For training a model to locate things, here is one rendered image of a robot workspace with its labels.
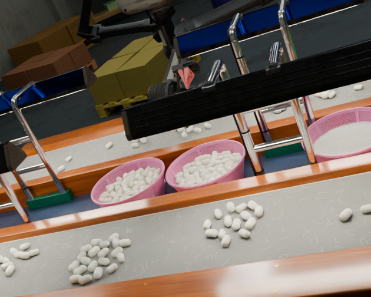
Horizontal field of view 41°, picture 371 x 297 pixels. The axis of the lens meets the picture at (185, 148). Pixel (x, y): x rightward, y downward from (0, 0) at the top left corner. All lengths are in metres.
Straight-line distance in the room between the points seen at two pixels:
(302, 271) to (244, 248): 0.20
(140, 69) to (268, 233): 3.45
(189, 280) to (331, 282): 0.32
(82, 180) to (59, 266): 0.52
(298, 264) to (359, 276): 0.13
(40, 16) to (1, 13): 0.85
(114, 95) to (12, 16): 4.92
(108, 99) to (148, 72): 0.57
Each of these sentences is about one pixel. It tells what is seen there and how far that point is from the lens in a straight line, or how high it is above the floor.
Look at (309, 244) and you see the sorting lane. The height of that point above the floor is 0.74.
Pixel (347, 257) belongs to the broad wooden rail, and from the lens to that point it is 1.07.
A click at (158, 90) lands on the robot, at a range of 2.38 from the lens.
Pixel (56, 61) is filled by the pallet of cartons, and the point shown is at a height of 0.38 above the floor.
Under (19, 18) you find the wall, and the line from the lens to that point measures 9.58.
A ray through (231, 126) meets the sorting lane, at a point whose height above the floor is 0.74.
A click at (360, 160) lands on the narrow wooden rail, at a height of 0.76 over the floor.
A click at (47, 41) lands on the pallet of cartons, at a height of 0.43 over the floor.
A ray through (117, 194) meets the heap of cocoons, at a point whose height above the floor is 0.74.
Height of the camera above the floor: 1.48
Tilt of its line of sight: 24 degrees down
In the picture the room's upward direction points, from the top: 23 degrees counter-clockwise
